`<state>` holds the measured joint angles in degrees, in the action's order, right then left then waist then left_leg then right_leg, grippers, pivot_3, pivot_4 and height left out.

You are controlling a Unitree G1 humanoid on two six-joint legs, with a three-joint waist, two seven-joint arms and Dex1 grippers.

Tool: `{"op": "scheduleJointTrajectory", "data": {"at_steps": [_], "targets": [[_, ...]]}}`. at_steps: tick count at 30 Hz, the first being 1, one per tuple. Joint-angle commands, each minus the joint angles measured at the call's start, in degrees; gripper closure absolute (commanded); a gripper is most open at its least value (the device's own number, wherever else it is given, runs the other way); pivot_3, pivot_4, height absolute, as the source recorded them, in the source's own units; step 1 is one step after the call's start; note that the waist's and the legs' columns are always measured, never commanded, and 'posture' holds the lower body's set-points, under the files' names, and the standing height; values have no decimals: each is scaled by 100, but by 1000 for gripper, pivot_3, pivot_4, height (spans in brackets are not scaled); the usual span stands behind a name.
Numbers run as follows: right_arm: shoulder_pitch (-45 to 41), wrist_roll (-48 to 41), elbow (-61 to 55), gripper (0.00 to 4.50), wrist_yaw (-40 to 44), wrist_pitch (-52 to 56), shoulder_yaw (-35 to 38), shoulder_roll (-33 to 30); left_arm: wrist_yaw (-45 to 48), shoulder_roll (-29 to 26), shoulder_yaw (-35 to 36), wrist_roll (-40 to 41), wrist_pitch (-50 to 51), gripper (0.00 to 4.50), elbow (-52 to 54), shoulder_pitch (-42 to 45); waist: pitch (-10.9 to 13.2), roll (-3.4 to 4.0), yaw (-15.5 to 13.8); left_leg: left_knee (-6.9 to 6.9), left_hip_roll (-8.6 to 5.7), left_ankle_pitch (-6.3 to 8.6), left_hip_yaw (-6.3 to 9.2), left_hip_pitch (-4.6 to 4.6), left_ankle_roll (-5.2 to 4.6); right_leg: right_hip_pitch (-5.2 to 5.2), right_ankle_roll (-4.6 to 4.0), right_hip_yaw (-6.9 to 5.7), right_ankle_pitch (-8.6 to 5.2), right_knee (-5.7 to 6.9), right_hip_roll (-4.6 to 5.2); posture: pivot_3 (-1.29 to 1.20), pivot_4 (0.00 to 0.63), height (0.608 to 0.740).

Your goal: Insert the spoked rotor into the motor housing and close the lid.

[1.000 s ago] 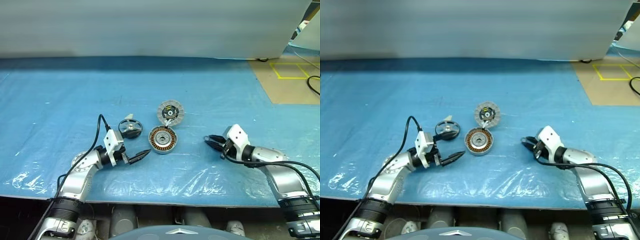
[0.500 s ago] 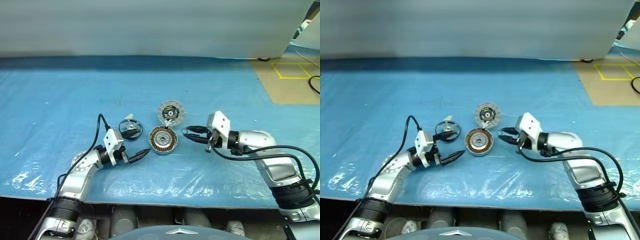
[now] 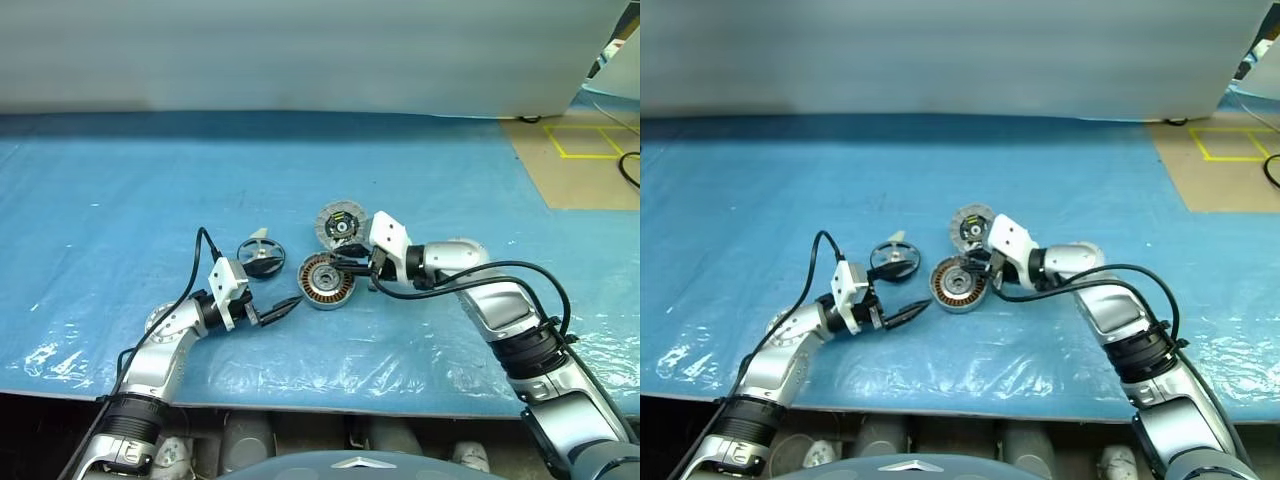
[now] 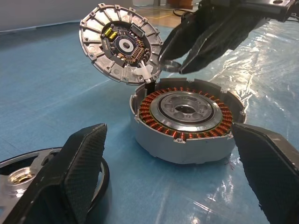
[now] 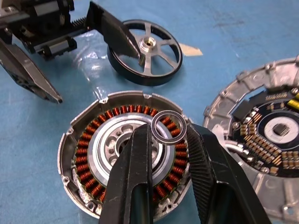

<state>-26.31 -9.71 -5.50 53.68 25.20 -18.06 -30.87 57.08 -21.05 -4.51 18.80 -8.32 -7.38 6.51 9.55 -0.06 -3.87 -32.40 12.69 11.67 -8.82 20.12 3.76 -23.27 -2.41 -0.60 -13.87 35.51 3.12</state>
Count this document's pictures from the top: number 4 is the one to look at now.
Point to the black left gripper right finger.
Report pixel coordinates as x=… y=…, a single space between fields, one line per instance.
x=271 y=168

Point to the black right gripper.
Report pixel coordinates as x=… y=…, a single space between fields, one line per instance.
x=257 y=7

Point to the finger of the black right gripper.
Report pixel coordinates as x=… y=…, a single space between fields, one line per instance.
x=187 y=35

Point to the black-rimmed silver spoked rotor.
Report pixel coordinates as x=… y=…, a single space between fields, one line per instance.
x=18 y=179

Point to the white backdrop panel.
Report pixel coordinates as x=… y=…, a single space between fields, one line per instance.
x=46 y=11

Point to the blue plastic table sheet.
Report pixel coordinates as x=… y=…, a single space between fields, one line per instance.
x=58 y=98

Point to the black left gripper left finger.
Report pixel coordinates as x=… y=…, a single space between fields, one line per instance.
x=70 y=168

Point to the silver motor lid circuit board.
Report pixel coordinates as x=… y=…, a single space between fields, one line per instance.
x=93 y=46

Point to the grey motor housing copper windings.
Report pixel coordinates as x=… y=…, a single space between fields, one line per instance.
x=187 y=149

